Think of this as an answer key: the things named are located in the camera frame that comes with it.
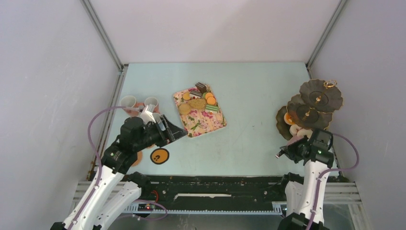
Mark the three tier black cake stand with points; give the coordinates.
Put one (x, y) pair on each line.
(312, 108)

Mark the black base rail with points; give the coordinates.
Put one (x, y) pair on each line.
(218, 193)

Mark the chocolate cake piece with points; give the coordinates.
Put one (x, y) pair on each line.
(201, 87)

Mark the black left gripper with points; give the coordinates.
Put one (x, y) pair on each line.
(172, 132)

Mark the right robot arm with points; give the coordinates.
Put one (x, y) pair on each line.
(305, 196)

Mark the pink handled metal tongs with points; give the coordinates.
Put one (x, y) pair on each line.
(294, 139)

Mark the floral rectangular tray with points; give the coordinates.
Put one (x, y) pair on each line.
(199, 122)

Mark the white donut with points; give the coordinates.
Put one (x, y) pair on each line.
(294, 129)
(304, 133)

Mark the tan round cookie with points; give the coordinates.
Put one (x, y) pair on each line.
(184, 109)

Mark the green striped cake slice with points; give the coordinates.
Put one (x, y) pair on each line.
(212, 109)

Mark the orange glazed donut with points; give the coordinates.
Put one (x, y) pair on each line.
(288, 119)

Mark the brown oval cookie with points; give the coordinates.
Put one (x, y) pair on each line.
(198, 103)

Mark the orange round biscuit lower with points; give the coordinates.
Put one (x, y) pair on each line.
(211, 101)

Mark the orange question mark coaster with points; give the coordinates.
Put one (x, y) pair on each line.
(159, 156)

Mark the pink mug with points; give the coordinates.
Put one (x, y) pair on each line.
(131, 106)

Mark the orange round biscuit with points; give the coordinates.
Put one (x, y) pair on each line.
(211, 101)
(208, 95)

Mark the orange round biscuit upper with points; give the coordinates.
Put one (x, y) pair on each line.
(208, 95)

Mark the striped chocolate cake slice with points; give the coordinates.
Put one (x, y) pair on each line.
(195, 94)

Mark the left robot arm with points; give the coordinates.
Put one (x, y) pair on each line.
(95, 211)

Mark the blue grey mug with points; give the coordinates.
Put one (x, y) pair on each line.
(157, 117)

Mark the lower wooden round coaster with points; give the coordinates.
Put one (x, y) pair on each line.
(139, 159)

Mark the small pink cup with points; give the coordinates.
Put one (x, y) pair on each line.
(152, 104)

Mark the small yellow cookie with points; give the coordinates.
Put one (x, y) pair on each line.
(186, 96)

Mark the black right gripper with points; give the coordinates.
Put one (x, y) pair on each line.
(289, 150)

